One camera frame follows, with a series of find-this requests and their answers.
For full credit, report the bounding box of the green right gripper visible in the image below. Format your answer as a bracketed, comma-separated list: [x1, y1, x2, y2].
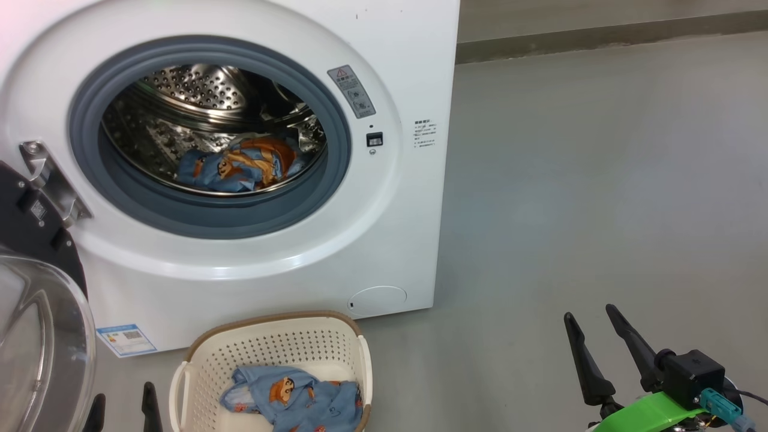
[564, 304, 709, 432]

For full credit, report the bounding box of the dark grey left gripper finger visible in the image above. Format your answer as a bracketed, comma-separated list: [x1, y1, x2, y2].
[83, 393, 106, 432]
[142, 382, 163, 432]

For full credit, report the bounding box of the round black glass washer door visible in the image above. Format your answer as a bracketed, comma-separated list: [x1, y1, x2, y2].
[0, 161, 97, 432]

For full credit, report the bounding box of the blue cartoon print garment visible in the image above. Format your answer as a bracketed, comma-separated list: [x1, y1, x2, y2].
[177, 135, 301, 194]
[219, 366, 365, 432]

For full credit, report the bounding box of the cream perforated basket brown rim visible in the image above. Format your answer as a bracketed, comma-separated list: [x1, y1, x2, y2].
[169, 310, 373, 432]

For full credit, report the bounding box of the grey rubber door gasket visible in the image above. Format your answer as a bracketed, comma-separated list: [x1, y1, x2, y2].
[68, 36, 353, 241]

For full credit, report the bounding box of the silver metal door hinge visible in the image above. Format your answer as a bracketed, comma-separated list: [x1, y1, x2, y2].
[19, 141, 92, 227]

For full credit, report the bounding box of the white front-load washing machine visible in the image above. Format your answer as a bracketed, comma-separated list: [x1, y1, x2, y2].
[0, 0, 461, 356]

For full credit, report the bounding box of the blue energy label sticker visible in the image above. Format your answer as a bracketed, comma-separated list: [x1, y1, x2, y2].
[96, 324, 158, 358]

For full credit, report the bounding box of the round white filter cover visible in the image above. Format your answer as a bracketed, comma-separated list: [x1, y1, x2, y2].
[348, 286, 407, 319]

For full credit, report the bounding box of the perforated steel drum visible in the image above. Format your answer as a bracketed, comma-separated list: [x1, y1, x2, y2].
[101, 63, 328, 197]

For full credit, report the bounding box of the grey warning sticker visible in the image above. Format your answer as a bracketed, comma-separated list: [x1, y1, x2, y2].
[327, 65, 377, 119]

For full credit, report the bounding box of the teal cable connector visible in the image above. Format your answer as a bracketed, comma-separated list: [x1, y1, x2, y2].
[699, 388, 757, 432]

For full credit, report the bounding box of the thin black cable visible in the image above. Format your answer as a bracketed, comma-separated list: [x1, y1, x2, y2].
[723, 378, 768, 409]

